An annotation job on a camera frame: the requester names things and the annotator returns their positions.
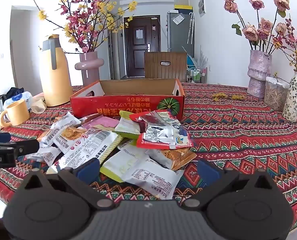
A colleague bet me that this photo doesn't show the wall poster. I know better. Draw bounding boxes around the wall poster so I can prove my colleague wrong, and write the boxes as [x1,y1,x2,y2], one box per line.
[197,0,206,17]

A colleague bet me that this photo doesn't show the red yellow berry branches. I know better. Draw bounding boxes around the red yellow berry branches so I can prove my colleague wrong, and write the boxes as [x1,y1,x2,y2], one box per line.
[272,17,297,74]

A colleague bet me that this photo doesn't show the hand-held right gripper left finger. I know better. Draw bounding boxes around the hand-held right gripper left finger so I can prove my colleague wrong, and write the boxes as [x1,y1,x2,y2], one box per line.
[24,158,114,209]

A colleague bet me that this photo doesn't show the fallen yellow petals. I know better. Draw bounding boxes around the fallen yellow petals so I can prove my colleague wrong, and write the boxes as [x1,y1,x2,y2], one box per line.
[212,92,246,102]

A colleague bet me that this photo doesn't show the yellow thermos jug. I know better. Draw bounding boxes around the yellow thermos jug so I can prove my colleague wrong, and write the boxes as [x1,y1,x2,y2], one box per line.
[39,34,74,107]

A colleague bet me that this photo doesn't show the dried pink roses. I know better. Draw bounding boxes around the dried pink roses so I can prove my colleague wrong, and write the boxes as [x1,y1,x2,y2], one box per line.
[222,0,293,54]

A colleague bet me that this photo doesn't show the grey metal rack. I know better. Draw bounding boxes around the grey metal rack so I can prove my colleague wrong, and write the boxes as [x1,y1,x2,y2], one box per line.
[108,34,114,80]

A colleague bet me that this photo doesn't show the white blue tissue pack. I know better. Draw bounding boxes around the white blue tissue pack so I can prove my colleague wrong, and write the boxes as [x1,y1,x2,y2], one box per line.
[3,92,34,112]

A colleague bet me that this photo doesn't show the brown wooden chair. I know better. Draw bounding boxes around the brown wooden chair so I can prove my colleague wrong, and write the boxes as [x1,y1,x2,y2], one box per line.
[144,52,188,80]

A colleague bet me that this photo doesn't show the green white snack packet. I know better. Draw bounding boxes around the green white snack packet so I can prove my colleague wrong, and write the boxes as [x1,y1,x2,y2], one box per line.
[114,110,146,139]
[100,144,161,183]

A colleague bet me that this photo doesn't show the pile of mixed snack packets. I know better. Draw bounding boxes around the pile of mixed snack packets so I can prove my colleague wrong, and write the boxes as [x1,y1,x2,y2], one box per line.
[26,110,198,200]

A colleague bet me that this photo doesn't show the dark brown door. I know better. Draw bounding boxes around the dark brown door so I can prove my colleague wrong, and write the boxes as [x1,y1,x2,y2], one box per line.
[123,15,161,78]

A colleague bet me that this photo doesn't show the pink and yellow blossom branches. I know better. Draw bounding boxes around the pink and yellow blossom branches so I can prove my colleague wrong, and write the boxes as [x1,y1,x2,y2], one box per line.
[32,0,137,54]

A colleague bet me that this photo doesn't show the floral print vase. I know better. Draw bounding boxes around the floral print vase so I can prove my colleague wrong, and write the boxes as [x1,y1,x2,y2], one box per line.
[282,70,297,123]

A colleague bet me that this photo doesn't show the textured pink vase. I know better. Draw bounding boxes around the textured pink vase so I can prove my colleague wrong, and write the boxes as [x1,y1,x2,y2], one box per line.
[247,50,272,99]

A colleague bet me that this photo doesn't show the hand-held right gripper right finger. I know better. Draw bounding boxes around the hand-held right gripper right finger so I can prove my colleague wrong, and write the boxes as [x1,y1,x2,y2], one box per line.
[182,158,274,209]

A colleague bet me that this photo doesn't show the clear seed jar white lid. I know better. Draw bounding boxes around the clear seed jar white lid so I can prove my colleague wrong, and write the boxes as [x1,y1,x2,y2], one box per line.
[264,76,290,112]

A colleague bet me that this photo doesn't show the white feathery decoration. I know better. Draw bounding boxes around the white feathery decoration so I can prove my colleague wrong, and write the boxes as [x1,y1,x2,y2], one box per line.
[187,45,209,68]

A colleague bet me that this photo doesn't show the smooth pink ring vase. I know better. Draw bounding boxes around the smooth pink ring vase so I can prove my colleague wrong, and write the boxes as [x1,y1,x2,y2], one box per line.
[75,51,105,87]

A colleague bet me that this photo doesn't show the grey refrigerator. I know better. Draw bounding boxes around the grey refrigerator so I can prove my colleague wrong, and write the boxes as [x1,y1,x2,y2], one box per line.
[167,10,194,53]

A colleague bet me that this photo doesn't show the white folded umbrella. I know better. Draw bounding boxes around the white folded umbrella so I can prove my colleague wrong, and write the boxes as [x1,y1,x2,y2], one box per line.
[187,12,195,44]

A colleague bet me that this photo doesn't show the paper sheet on refrigerator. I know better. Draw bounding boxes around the paper sheet on refrigerator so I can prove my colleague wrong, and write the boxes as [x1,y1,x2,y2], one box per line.
[172,14,185,25]

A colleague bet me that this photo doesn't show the red cardboard box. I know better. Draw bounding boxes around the red cardboard box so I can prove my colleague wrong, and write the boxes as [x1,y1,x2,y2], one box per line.
[70,78,185,122]

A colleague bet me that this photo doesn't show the pink snack packet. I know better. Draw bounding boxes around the pink snack packet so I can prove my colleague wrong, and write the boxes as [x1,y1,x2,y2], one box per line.
[82,116,119,132]

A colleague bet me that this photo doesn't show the black bag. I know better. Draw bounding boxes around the black bag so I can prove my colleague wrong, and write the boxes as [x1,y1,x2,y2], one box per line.
[0,87,25,103]

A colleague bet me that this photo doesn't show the orange cookie snack packet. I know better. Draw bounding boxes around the orange cookie snack packet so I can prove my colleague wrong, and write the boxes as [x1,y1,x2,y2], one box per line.
[148,147,197,171]

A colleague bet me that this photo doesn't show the white storage cart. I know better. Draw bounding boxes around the white storage cart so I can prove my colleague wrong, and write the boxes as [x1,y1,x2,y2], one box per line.
[187,66,208,83]

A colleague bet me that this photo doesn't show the yellow blue box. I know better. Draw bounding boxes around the yellow blue box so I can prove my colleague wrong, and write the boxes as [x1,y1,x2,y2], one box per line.
[174,4,193,14]

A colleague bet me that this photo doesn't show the red edged snack packet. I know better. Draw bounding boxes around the red edged snack packet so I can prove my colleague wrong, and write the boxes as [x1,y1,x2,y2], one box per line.
[130,110,194,150]

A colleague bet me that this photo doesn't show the yellow mug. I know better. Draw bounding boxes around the yellow mug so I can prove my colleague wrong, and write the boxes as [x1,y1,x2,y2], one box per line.
[0,99,30,127]

